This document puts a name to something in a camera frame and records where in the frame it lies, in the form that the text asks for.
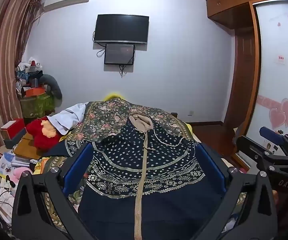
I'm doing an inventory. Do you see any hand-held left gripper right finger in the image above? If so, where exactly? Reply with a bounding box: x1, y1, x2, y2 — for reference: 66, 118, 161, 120
195, 143, 278, 240

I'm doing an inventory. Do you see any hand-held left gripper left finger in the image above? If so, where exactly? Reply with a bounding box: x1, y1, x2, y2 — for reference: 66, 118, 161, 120
12, 142, 95, 240

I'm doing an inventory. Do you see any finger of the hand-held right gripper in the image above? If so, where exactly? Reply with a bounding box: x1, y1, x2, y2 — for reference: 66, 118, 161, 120
235, 135, 288, 173
259, 126, 288, 153

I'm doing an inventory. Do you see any navy patterned hooded garment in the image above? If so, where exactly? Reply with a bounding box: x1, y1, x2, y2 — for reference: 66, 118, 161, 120
42, 112, 237, 240

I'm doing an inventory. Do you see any white garment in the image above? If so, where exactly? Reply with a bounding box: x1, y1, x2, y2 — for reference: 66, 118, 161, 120
46, 102, 89, 135

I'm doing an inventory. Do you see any red plush toy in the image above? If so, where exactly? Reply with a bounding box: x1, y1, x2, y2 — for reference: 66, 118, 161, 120
26, 116, 63, 152

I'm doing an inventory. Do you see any brown cloth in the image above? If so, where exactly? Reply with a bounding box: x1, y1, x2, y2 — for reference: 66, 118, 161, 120
14, 132, 44, 160

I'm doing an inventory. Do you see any green floral blanket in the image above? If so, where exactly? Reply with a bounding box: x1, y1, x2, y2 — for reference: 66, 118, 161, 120
41, 99, 249, 233

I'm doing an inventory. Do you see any pink plush toy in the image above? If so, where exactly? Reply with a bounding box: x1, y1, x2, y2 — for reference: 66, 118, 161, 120
10, 166, 33, 184

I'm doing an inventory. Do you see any black box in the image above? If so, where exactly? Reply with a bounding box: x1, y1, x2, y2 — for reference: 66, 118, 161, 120
4, 129, 27, 148

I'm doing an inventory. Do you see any stack of books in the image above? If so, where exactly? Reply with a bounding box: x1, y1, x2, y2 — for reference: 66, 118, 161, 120
0, 150, 44, 180

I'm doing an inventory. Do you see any red box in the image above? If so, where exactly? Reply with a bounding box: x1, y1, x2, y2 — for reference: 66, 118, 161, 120
0, 118, 26, 139

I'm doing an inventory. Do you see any orange box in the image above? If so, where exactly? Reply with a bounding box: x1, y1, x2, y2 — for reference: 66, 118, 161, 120
25, 87, 46, 97

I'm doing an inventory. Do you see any sliding door with heart stickers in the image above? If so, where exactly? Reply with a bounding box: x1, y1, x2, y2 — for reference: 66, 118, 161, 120
244, 0, 288, 160

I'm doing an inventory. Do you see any pile of clutter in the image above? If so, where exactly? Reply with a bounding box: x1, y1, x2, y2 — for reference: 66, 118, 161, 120
15, 56, 50, 98

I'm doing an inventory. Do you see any small black monitor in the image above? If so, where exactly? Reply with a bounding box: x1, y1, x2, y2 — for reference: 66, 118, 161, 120
104, 43, 136, 65

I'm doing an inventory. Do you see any wooden wardrobe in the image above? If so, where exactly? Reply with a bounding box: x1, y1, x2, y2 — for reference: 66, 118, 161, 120
206, 0, 287, 170

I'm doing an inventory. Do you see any striped brown curtain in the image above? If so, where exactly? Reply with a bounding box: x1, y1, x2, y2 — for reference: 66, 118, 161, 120
0, 0, 44, 165

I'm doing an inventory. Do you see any large black television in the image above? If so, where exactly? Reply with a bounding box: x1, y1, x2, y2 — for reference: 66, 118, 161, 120
93, 14, 149, 44

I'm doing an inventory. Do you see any black television cable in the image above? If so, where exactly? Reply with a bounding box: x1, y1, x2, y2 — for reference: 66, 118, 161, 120
92, 30, 107, 58

